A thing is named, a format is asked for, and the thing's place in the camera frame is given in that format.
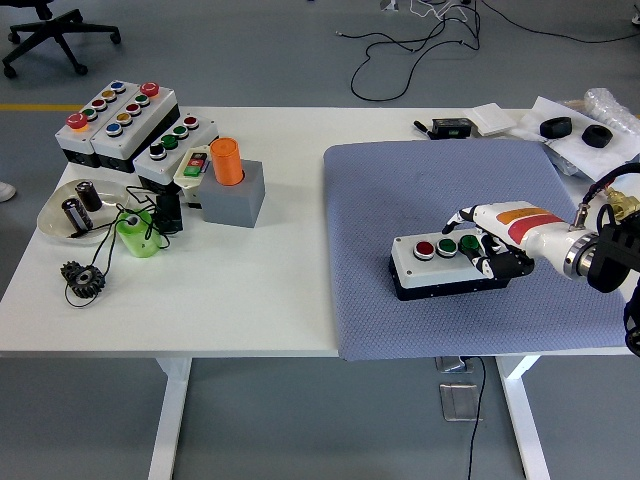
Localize brass valve red handle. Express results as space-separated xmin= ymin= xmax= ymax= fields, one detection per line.
xmin=589 ymin=182 xmax=640 ymax=221

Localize brown-black capacitor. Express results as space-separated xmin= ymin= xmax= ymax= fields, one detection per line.
xmin=74 ymin=180 xmax=104 ymax=213

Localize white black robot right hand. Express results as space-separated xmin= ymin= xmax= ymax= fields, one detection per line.
xmin=440 ymin=200 xmax=581 ymax=281

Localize white floor cable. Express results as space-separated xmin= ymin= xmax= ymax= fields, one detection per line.
xmin=409 ymin=0 xmax=469 ymax=21

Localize long black floor cable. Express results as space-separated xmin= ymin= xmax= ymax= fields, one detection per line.
xmin=479 ymin=0 xmax=640 ymax=44

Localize five-button box with mushroom button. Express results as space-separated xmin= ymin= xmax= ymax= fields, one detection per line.
xmin=53 ymin=79 xmax=132 ymax=169
xmin=89 ymin=81 xmax=181 ymax=175

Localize black striped capacitor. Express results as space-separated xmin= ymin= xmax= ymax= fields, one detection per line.
xmin=60 ymin=198 xmax=94 ymax=232

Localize clear shallow dish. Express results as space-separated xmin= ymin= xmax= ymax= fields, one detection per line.
xmin=37 ymin=178 xmax=132 ymax=246

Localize grey block with hole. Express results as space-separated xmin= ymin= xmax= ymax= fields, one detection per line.
xmin=198 ymin=159 xmax=266 ymax=229

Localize black device green label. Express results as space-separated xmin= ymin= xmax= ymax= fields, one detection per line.
xmin=431 ymin=117 xmax=474 ymax=140

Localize black floor cable looped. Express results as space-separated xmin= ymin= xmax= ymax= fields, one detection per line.
xmin=334 ymin=0 xmax=484 ymax=101

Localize clear plastic packet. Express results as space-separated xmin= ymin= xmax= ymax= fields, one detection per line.
xmin=547 ymin=143 xmax=589 ymax=180

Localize white four-control button box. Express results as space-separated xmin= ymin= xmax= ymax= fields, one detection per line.
xmin=388 ymin=232 xmax=516 ymax=302

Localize metal floor outlet plate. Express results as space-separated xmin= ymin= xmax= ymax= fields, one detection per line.
xmin=438 ymin=382 xmax=485 ymax=423

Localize grey box under table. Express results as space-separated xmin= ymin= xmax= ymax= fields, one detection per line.
xmin=434 ymin=355 xmax=476 ymax=374

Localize white table leg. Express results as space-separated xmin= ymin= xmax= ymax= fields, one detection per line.
xmin=147 ymin=357 xmax=194 ymax=480
xmin=495 ymin=355 xmax=551 ymax=480

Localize orange cylinder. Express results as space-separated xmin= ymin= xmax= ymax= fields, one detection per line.
xmin=208 ymin=137 xmax=245 ymax=187

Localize thin black cord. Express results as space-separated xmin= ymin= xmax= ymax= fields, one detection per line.
xmin=63 ymin=184 xmax=174 ymax=309

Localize cream red-green switch box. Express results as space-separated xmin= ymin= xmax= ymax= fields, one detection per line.
xmin=173 ymin=145 xmax=214 ymax=204

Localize bubble wrap bag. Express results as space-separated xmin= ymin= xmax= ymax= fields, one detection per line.
xmin=583 ymin=87 xmax=640 ymax=136

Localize white foam sheet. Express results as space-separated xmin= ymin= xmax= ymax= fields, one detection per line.
xmin=509 ymin=95 xmax=640 ymax=184

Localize white button box black knob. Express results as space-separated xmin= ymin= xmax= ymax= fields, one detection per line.
xmin=133 ymin=113 xmax=220 ymax=194

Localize green plastic cylinder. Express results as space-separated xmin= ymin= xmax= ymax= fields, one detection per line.
xmin=115 ymin=209 xmax=164 ymax=260

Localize black metal gear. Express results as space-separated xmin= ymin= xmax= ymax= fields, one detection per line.
xmin=60 ymin=260 xmax=107 ymax=300

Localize white wall switch panel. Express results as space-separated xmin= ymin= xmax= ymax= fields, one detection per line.
xmin=469 ymin=102 xmax=519 ymax=137

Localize grey-blue textured mat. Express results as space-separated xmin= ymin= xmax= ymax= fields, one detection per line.
xmin=323 ymin=138 xmax=639 ymax=362

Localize black power adapter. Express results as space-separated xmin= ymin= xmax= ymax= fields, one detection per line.
xmin=155 ymin=192 xmax=185 ymax=235

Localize black rubber ring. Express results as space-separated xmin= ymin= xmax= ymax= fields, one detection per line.
xmin=539 ymin=116 xmax=575 ymax=140
xmin=582 ymin=124 xmax=614 ymax=149

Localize black office chair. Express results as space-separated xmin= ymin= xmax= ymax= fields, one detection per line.
xmin=0 ymin=0 xmax=123 ymax=80

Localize black cable under table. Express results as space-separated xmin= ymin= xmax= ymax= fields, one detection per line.
xmin=462 ymin=355 xmax=487 ymax=480

